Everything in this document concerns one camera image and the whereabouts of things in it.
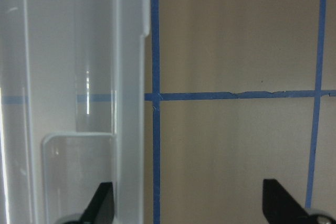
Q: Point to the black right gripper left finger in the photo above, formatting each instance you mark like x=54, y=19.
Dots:
x=101, y=208

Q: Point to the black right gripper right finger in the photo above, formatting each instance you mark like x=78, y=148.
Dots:
x=279, y=206

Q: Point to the clear plastic box lid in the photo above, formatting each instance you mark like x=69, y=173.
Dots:
x=72, y=107

